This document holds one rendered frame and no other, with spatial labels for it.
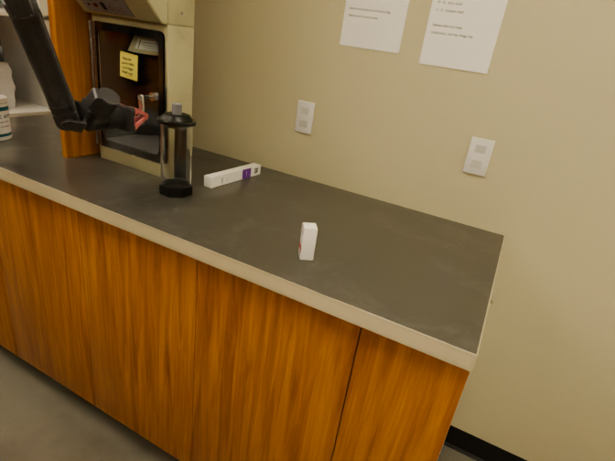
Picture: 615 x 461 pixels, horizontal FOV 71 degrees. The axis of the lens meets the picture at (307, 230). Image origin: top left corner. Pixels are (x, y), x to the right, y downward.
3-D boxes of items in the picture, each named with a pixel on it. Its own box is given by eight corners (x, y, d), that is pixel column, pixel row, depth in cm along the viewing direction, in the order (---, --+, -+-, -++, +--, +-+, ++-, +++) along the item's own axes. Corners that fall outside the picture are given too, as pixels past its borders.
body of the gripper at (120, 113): (111, 102, 127) (89, 103, 120) (136, 109, 123) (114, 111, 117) (112, 124, 129) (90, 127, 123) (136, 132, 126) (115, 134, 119)
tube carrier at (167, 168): (176, 180, 139) (177, 113, 131) (201, 189, 135) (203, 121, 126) (149, 187, 131) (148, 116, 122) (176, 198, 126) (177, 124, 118)
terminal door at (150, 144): (100, 144, 152) (92, 19, 136) (165, 165, 141) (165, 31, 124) (98, 144, 151) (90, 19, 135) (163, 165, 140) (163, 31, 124)
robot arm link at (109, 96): (52, 102, 113) (59, 128, 110) (69, 72, 107) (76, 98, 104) (98, 112, 122) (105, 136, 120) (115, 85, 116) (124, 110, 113)
